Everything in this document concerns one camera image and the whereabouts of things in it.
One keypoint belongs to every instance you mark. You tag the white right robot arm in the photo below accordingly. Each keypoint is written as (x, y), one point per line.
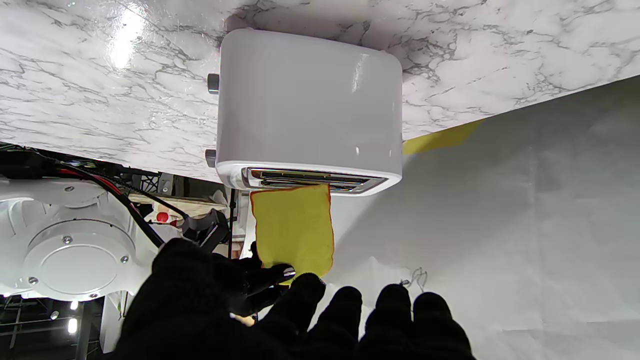
(80, 260)

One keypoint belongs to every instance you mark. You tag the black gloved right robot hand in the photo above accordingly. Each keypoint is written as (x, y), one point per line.
(250, 285)

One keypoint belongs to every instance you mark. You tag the white two-slot toaster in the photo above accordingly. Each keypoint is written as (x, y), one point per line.
(310, 100)

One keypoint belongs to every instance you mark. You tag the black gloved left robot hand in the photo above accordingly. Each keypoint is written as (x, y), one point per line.
(185, 310)

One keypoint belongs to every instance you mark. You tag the white crumpled backdrop sheet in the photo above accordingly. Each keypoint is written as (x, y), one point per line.
(500, 225)

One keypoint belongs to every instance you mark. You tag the yellow toy toast slice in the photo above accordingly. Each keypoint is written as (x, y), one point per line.
(295, 225)

